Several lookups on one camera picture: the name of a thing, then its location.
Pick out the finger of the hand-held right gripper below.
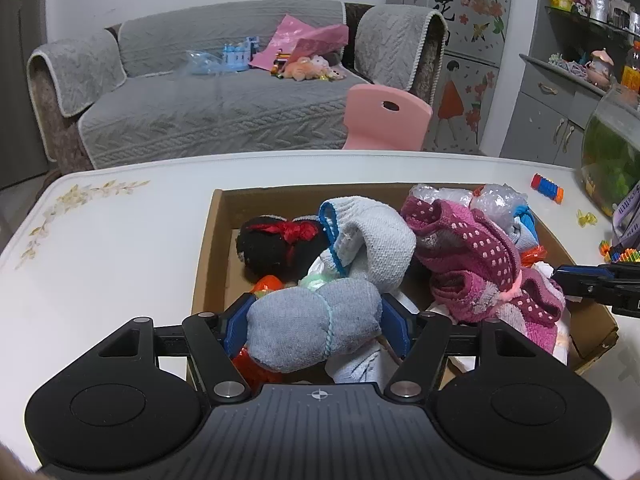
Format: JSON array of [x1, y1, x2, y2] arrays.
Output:
[[562, 279, 618, 306], [551, 264, 621, 281]]

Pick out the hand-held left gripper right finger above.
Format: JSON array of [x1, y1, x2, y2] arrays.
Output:
[[382, 294, 543, 402]]

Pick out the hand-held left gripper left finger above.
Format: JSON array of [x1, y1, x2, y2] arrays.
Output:
[[97, 294, 257, 402]]

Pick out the blue sock bundle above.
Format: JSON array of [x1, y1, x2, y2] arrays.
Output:
[[510, 204, 540, 251]]

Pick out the grey sock bundle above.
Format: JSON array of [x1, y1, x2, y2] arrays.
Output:
[[246, 277, 383, 375]]

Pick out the white and green cloth bundle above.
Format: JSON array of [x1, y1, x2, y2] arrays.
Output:
[[297, 272, 336, 292]]

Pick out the brown cardboard box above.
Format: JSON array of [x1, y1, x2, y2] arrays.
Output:
[[190, 183, 619, 376]]

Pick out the white desktop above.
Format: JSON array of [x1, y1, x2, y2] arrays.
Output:
[[0, 151, 640, 466]]

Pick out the multicolour building block cube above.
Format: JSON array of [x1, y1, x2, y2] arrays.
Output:
[[600, 241, 640, 265]]

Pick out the orange plastic bag bundle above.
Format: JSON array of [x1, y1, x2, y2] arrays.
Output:
[[248, 274, 283, 295], [520, 246, 551, 267]]

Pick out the red plastic bag bundle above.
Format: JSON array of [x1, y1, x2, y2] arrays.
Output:
[[231, 342, 286, 387]]

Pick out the black sock ball red ribbon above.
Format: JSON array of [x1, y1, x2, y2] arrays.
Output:
[[235, 215, 331, 286]]

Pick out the white sock blue trim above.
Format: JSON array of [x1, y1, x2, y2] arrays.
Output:
[[317, 196, 417, 293]]

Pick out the colourful building block strip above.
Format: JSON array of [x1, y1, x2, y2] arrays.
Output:
[[530, 173, 565, 204]]

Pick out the pink dotted sock bundle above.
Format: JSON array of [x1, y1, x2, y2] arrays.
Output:
[[401, 195, 567, 356]]

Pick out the clear plastic bag bundle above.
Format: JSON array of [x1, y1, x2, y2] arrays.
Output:
[[470, 183, 532, 233], [407, 183, 473, 208]]

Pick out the glass fish tank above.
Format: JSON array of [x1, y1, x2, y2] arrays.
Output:
[[580, 82, 640, 218]]

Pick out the grey kitchen cabinet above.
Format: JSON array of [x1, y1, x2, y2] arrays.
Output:
[[500, 5, 640, 171]]

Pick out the pink plastic chair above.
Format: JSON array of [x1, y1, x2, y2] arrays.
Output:
[[342, 84, 434, 152]]

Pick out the pink mushroom toy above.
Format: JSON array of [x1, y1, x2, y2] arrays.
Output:
[[586, 49, 616, 86]]

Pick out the orange drink bottle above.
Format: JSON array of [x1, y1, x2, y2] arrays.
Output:
[[620, 40, 640, 92]]

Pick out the refrigerator with flower decals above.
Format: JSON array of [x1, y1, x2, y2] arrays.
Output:
[[386, 0, 516, 153]]

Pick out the grey sofa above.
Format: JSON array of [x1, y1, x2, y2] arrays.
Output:
[[26, 0, 448, 171]]

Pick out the clear blue plastic bag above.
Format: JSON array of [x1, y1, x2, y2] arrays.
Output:
[[185, 49, 226, 77]]

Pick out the plush toys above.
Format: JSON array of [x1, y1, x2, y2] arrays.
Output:
[[272, 55, 347, 82]]

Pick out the blue toy castle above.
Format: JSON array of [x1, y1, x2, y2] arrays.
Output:
[[221, 36, 261, 72]]

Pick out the pink plastic bag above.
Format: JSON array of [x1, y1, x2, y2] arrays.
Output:
[[250, 14, 349, 72]]

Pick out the dark door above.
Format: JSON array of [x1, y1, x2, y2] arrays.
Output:
[[0, 0, 51, 193]]

